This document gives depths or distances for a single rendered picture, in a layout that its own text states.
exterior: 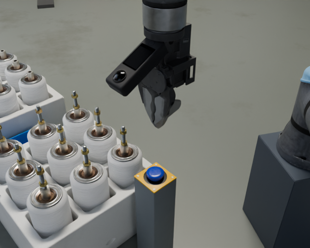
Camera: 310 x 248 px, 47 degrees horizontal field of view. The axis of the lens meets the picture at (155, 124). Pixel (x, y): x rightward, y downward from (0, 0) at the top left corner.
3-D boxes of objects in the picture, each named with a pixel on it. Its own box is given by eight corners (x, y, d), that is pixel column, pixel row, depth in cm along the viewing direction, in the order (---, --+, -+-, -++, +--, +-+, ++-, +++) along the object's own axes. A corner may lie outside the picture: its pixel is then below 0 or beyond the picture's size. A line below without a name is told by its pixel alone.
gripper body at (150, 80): (195, 85, 70) (200, 25, 63) (163, 101, 66) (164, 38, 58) (168, 71, 75) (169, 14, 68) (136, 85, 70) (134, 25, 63)
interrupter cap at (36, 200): (34, 214, 82) (34, 212, 81) (26, 192, 87) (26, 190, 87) (67, 201, 85) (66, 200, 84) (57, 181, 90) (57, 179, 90)
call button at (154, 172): (155, 169, 85) (155, 163, 83) (167, 178, 82) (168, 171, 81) (142, 177, 82) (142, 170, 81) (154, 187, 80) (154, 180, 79)
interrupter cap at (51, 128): (29, 141, 103) (29, 139, 102) (30, 126, 109) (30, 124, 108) (56, 138, 104) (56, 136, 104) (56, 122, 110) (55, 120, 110)
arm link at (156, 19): (163, 12, 56) (130, 0, 61) (163, 40, 58) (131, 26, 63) (197, 2, 60) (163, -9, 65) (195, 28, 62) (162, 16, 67)
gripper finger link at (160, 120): (184, 125, 75) (186, 86, 70) (163, 137, 72) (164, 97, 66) (173, 118, 77) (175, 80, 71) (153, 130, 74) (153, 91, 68)
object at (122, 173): (132, 181, 115) (130, 137, 104) (149, 200, 108) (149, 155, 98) (106, 195, 110) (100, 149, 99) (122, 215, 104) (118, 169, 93)
